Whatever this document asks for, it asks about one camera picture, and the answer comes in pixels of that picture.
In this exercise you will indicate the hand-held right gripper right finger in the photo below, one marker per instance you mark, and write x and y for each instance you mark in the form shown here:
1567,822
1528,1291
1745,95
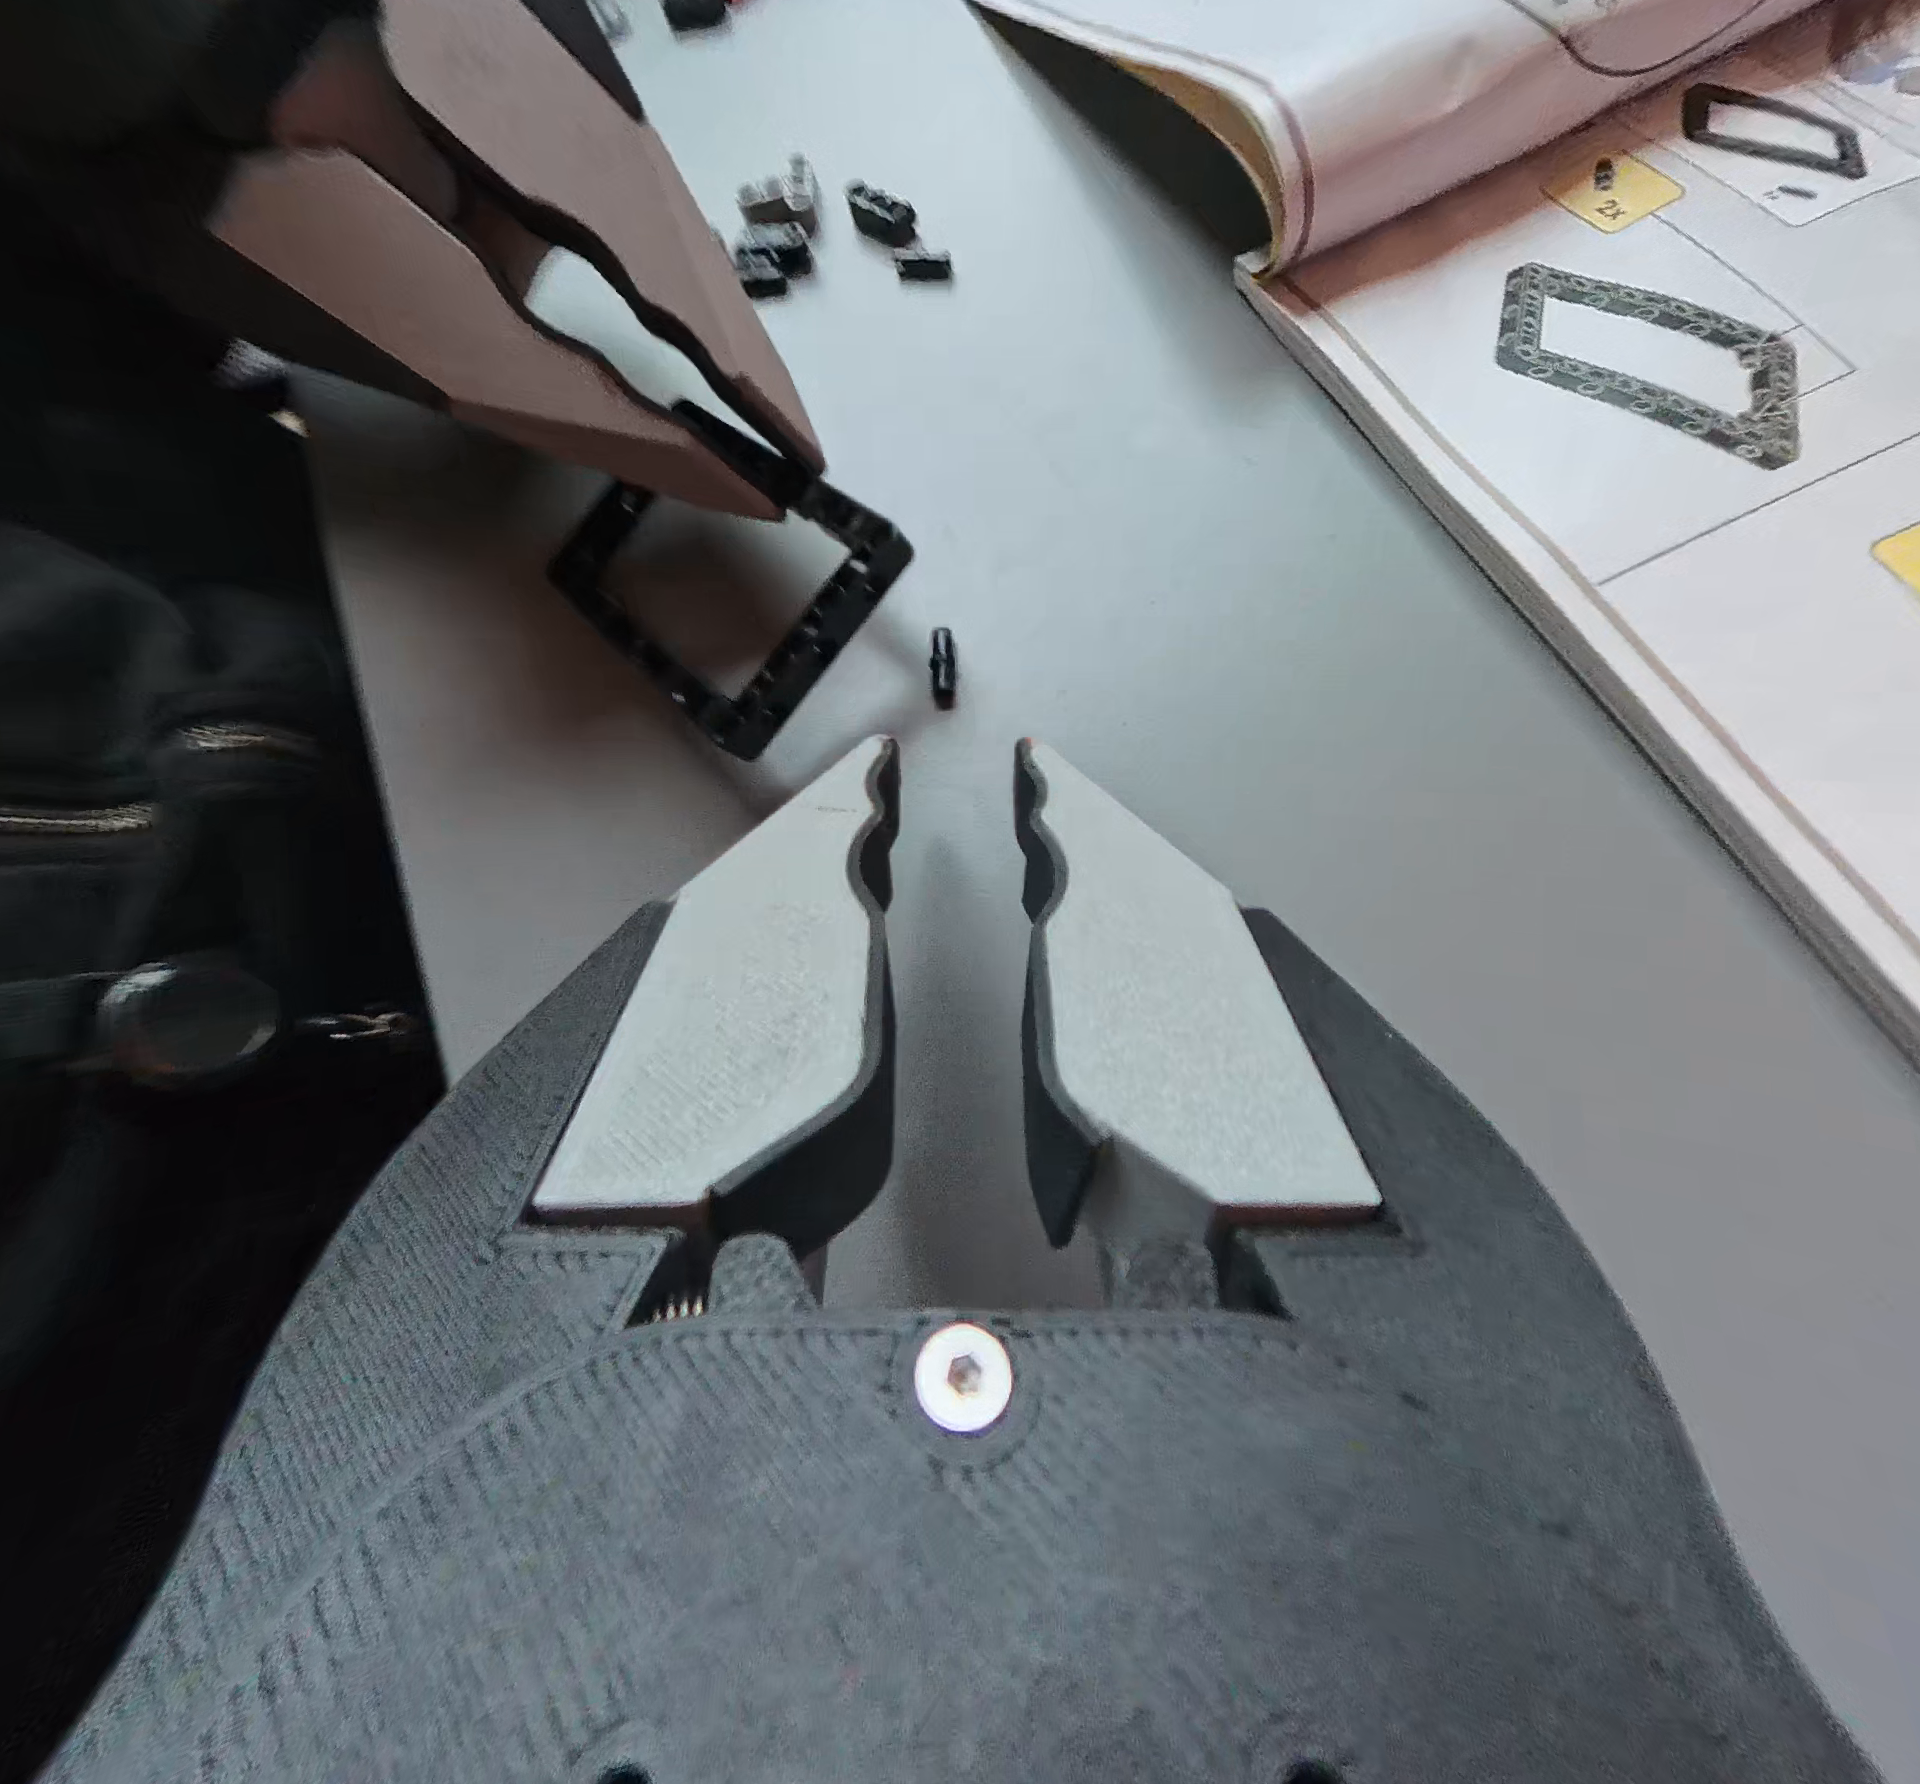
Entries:
1185,1048

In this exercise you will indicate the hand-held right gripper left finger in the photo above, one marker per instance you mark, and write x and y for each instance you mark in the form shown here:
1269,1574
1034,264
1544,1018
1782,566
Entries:
720,1048

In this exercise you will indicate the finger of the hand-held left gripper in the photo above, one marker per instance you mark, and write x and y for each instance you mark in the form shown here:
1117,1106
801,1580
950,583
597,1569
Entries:
540,104
419,299

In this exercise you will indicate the black rectangular lego frame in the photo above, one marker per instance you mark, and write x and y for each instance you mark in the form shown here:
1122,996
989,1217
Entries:
825,659

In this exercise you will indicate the grey lego connector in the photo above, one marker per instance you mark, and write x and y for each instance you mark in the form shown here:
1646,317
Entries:
779,194

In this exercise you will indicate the black lego pieces cluster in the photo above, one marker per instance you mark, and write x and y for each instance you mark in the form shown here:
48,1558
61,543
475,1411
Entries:
773,261

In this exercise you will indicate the lego instruction booklet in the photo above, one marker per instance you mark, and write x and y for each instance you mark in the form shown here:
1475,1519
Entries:
1501,15

